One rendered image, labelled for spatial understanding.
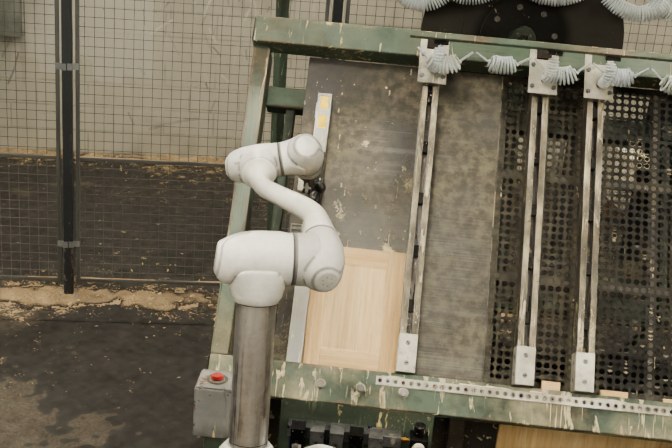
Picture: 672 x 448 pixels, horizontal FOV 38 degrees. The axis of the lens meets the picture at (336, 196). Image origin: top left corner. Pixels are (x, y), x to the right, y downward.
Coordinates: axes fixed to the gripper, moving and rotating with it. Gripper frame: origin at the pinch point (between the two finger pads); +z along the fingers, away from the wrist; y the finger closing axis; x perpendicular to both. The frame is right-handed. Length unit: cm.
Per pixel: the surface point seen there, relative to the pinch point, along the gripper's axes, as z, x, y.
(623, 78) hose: -5, 101, -47
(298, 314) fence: 12.6, 0.5, 41.2
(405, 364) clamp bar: 9, 37, 54
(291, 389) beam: 12, 1, 66
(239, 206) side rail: 11.6, -24.0, 6.7
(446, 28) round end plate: 46, 43, -83
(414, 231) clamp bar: 9.3, 36.2, 9.7
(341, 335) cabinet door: 15, 15, 46
